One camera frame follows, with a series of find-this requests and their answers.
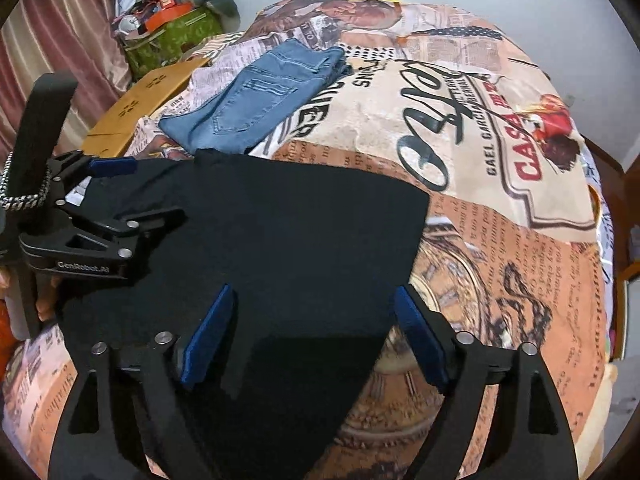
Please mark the pile of clothes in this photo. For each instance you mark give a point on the pile of clothes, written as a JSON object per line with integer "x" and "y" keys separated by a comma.
{"x": 135, "y": 0}

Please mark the blue jeans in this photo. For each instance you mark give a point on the blue jeans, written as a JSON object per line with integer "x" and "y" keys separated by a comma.
{"x": 260, "y": 95}

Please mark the wooden bed frame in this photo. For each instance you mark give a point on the wooden bed frame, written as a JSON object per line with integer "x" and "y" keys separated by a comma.
{"x": 620, "y": 210}

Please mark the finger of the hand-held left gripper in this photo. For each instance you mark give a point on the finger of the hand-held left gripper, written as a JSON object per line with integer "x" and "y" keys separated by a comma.
{"x": 145, "y": 220}
{"x": 112, "y": 166}

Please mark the striped curtain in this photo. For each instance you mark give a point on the striped curtain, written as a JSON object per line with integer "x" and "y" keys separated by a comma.
{"x": 60, "y": 40}

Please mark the green storage box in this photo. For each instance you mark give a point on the green storage box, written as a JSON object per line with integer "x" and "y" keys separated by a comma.
{"x": 175, "y": 37}

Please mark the black pants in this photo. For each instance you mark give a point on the black pants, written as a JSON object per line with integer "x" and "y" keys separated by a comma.
{"x": 300, "y": 240}

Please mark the wooden lap desk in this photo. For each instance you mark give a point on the wooden lap desk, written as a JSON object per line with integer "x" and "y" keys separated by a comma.
{"x": 150, "y": 90}

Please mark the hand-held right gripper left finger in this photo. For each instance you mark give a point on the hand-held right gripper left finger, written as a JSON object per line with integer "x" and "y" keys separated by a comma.
{"x": 210, "y": 335}

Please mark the orange box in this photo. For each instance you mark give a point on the orange box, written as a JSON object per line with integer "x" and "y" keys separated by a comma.
{"x": 167, "y": 16}

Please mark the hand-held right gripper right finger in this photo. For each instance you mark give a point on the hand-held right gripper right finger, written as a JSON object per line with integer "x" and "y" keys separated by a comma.
{"x": 420, "y": 335}

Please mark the person's left hand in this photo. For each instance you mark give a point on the person's left hand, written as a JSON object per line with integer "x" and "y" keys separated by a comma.
{"x": 47, "y": 302}

